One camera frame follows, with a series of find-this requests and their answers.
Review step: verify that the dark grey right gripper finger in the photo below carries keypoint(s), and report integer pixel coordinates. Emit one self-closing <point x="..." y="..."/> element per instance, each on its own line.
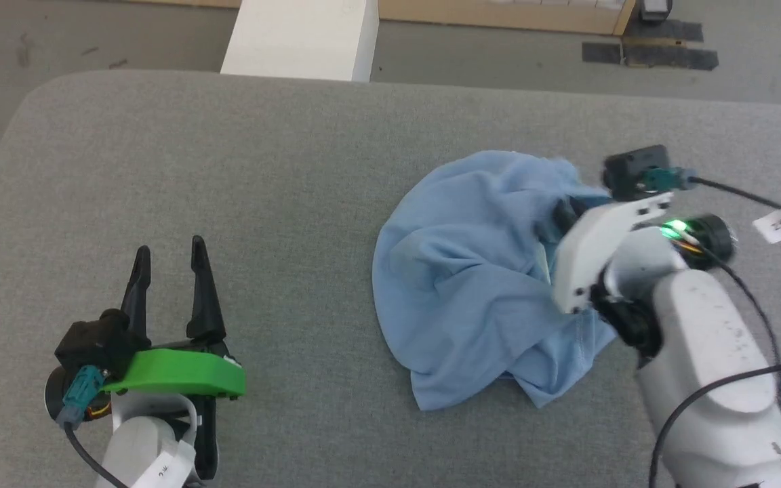
<point x="565" y="217"/>
<point x="590" y="202"/>

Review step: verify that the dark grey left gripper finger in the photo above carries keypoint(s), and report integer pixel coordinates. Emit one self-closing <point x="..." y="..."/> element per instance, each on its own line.
<point x="204" y="305"/>
<point x="138" y="298"/>

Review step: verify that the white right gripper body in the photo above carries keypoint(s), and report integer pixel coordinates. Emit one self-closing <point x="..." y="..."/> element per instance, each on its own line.
<point x="587" y="251"/>

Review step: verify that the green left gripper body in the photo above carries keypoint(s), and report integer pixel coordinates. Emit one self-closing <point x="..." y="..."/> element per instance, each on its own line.
<point x="180" y="373"/>

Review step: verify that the light blue polo shirt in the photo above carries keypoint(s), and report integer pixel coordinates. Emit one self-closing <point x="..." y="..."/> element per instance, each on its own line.
<point x="458" y="285"/>

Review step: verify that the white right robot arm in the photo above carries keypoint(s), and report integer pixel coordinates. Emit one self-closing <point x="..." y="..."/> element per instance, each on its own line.
<point x="709" y="352"/>

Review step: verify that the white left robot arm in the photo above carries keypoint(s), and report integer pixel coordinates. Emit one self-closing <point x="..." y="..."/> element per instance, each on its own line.
<point x="133" y="447"/>

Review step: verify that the grey fabric sofa seat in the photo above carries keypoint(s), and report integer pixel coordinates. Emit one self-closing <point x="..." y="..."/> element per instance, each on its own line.
<point x="262" y="203"/>

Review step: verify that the long black floor tape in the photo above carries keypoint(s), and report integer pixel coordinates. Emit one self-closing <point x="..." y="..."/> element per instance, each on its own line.
<point x="648" y="55"/>

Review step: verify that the short black floor tape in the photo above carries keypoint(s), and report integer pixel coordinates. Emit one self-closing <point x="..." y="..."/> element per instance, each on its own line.
<point x="665" y="31"/>

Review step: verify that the grey metal caster leg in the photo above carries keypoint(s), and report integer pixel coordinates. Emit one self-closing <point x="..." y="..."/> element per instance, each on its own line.
<point x="655" y="9"/>

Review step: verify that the lemon pattern grid panel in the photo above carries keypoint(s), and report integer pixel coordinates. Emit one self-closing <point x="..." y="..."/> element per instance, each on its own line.
<point x="499" y="19"/>

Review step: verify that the white rectangular box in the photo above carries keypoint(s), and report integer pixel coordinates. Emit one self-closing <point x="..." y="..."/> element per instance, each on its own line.
<point x="302" y="37"/>

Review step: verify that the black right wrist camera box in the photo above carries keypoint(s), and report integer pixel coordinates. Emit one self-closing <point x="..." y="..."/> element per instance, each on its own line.
<point x="631" y="169"/>

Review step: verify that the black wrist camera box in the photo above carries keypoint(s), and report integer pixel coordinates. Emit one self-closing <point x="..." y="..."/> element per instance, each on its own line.
<point x="92" y="342"/>
<point x="631" y="169"/>

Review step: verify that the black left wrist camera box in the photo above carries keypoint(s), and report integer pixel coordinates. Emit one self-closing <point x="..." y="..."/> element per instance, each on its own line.
<point x="92" y="342"/>

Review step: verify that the teal right camera connector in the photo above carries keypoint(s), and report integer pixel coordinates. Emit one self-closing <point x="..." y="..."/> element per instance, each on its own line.
<point x="665" y="180"/>

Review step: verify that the teal camera connector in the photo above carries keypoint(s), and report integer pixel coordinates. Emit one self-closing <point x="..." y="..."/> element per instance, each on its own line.
<point x="84" y="393"/>
<point x="665" y="180"/>

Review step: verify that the teal left camera connector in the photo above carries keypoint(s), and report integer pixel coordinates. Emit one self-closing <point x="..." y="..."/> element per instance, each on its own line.
<point x="84" y="393"/>

